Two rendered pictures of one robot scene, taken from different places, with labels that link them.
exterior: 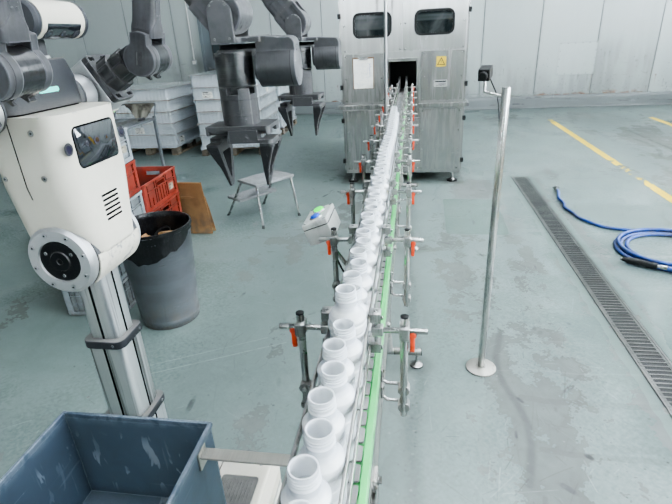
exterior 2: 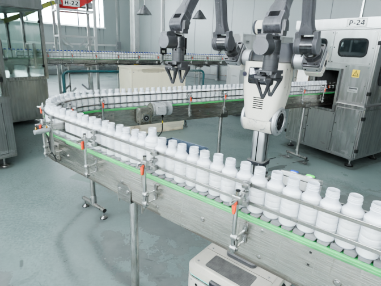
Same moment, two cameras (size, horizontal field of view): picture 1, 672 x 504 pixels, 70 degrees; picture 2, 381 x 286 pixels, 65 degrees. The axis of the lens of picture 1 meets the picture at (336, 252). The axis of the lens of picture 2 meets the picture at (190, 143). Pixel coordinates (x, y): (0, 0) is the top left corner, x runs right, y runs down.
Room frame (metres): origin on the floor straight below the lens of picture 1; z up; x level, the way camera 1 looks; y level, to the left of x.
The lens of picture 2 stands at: (1.52, -1.05, 1.55)
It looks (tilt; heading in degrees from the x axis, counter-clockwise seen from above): 18 degrees down; 119
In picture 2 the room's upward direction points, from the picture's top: 2 degrees clockwise
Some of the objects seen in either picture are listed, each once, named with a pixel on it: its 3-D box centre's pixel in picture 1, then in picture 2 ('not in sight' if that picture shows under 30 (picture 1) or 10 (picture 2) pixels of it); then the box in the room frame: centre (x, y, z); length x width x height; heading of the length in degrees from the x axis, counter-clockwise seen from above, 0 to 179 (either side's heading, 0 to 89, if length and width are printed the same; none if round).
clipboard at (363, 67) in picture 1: (363, 73); not in sight; (5.49, -0.39, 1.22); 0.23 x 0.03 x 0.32; 80
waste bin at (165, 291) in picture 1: (162, 271); not in sight; (2.70, 1.08, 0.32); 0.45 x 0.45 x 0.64
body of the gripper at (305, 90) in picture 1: (300, 85); (270, 64); (1.22, 0.06, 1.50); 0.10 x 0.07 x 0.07; 80
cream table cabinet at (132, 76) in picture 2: not in sight; (152, 98); (-1.88, 3.52, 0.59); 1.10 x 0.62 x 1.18; 62
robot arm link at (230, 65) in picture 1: (239, 69); (177, 42); (0.78, 0.13, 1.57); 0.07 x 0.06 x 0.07; 82
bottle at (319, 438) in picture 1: (323, 476); (111, 138); (0.45, 0.03, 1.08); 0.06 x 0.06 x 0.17
